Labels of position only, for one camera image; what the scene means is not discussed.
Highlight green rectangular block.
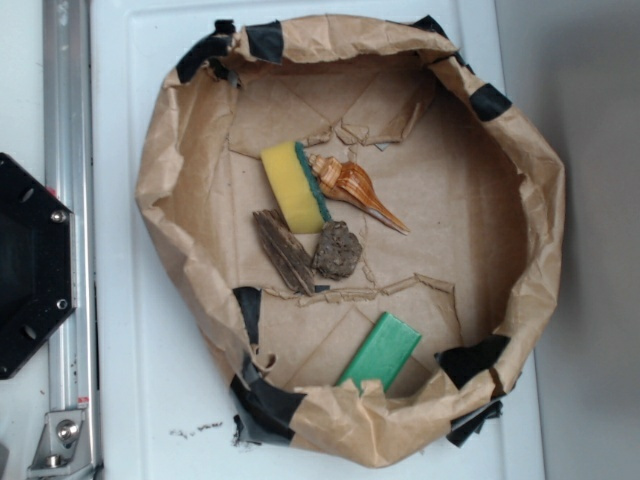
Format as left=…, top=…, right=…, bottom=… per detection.
left=337, top=312, right=422, bottom=391

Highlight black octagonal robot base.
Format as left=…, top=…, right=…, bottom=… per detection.
left=1, top=153, right=75, bottom=380

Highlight grey brown rock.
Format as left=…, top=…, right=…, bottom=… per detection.
left=312, top=221, right=363, bottom=280

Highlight brown wood bark piece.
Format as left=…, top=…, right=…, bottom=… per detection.
left=253, top=210, right=315, bottom=296

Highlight yellow green sponge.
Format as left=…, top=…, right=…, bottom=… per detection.
left=261, top=141, right=331, bottom=234

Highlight orange spiral seashell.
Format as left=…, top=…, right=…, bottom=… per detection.
left=308, top=154, right=410, bottom=235

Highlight brown paper bag bin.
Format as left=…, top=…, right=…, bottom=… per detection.
left=135, top=15, right=565, bottom=468

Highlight white tray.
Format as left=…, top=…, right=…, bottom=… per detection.
left=90, top=1, right=545, bottom=479

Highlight aluminium extrusion rail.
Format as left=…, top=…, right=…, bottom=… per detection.
left=43, top=1, right=104, bottom=479

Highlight metal corner bracket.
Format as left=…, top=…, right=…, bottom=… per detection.
left=27, top=409, right=91, bottom=479

